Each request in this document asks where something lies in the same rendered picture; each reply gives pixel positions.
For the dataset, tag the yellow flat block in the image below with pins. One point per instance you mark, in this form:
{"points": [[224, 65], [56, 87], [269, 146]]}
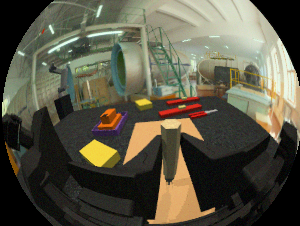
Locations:
{"points": [[98, 154], [144, 104]]}

